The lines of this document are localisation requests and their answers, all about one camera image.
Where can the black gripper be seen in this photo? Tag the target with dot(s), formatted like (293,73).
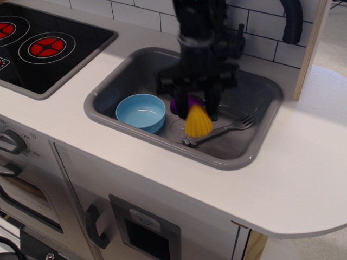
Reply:
(199,67)

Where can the yellow toy corn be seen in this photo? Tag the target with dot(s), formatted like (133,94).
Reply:
(198,122)

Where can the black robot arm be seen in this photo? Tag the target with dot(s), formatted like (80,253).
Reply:
(205,44)

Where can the light blue bowl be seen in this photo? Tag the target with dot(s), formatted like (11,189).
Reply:
(143,111)

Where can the grey sink basin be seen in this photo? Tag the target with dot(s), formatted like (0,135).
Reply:
(254,95)

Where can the purple toy eggplant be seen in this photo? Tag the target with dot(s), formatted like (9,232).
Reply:
(192,100)

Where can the grey toy fork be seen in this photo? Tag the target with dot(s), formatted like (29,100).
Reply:
(240,124)

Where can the black faucet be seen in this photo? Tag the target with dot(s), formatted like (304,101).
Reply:
(266,24)

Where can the light wooden side panel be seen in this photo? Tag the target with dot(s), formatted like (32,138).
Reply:
(312,46)

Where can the grey dispenser panel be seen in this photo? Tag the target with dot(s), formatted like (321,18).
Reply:
(146,232)

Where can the black toy stovetop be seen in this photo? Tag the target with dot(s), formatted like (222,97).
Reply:
(40,52)

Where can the grey oven knob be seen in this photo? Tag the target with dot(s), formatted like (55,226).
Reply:
(12,143)

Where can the dark grey cabinet handle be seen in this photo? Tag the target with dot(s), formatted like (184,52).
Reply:
(91,218)

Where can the grey oven door handle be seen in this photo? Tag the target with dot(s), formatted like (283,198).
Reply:
(10,170)

